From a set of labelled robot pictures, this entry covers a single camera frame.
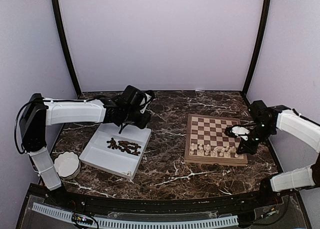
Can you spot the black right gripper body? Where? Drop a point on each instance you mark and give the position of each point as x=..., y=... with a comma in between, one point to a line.
x=262, y=132

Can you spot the cream white chess bishop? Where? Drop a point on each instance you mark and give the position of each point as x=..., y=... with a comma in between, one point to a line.
x=207, y=152

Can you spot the dark brown chess piece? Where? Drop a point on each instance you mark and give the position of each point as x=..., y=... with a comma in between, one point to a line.
x=129, y=147
x=112, y=144

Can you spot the white scalloped ceramic bowl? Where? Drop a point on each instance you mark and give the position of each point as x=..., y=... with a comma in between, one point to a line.
x=67, y=165

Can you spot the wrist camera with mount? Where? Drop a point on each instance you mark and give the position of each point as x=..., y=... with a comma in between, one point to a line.
x=237, y=131
x=148, y=97

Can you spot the white slotted cable duct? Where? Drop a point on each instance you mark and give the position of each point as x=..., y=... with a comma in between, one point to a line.
x=117, y=220

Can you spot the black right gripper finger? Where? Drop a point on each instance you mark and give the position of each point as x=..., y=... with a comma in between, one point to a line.
x=251, y=151
x=242, y=147

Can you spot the black frame post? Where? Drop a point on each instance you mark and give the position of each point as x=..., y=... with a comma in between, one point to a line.
x=257, y=46
x=65, y=47

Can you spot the white divided plastic tray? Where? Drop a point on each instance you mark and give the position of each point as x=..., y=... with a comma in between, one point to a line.
x=97, y=154

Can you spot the black left frame post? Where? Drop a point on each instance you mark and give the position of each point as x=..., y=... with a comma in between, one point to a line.
x=65, y=47

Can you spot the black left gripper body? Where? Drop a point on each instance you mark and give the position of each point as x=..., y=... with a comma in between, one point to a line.
x=131, y=118

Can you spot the black curved front rail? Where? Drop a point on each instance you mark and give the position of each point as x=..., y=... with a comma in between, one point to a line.
x=233, y=204

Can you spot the black right frame post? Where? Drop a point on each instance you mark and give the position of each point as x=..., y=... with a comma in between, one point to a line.
x=257, y=46

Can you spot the cream white chess queen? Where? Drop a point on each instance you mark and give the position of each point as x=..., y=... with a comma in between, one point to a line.
x=222, y=152

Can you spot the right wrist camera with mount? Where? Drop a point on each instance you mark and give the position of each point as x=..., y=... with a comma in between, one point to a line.
x=237, y=131

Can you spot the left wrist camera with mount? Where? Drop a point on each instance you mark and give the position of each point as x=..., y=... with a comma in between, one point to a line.
x=148, y=97

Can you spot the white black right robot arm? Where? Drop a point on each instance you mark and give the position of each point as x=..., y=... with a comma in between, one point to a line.
x=267, y=121

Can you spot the wooden chess board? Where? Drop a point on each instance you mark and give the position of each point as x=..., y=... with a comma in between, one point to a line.
x=205, y=129

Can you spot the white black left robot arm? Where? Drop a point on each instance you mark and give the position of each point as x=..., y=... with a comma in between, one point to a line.
x=128, y=108

